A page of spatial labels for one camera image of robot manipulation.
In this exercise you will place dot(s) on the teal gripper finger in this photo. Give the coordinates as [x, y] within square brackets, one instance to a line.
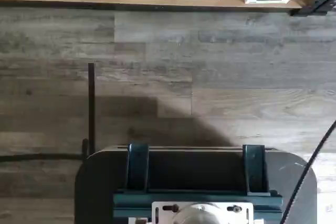
[256, 169]
[137, 166]

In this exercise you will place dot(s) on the black metal bar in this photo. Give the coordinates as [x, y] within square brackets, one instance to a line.
[91, 103]

